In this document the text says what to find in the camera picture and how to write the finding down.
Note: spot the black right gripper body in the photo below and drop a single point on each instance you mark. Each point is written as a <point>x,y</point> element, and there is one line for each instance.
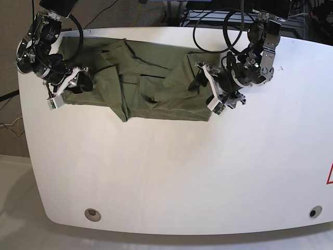
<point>55,80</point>

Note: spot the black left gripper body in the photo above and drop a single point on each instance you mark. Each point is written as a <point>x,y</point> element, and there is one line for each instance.
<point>226,83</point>

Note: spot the olive green T-shirt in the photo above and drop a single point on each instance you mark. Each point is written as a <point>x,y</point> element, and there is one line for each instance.
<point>141,79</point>

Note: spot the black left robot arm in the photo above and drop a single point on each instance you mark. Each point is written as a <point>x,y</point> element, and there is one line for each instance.
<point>253,65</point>

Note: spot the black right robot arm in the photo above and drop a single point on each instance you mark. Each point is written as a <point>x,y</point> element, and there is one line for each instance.
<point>33,53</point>

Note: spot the red triangle sticker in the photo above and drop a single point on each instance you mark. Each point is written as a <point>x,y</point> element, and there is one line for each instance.
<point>330,176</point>

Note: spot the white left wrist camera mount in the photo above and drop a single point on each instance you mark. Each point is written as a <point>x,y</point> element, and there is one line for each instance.
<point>220,102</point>

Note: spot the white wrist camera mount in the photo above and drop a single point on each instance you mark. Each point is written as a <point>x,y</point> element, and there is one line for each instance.
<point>220,102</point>
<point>55,100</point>

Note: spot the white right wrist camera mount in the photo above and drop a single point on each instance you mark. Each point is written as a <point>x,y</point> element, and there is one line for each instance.
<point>55,100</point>

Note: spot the aluminium frame rail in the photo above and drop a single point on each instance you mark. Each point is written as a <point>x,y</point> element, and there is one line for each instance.
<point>217,18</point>

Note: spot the left table cable grommet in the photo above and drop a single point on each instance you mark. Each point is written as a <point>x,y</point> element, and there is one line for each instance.
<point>92,215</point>

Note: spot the table cable grommet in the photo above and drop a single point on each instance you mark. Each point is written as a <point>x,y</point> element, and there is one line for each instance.
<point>92,215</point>
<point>315,212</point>

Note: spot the right table cable grommet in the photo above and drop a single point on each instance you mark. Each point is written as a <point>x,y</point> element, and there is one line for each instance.
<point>315,212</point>

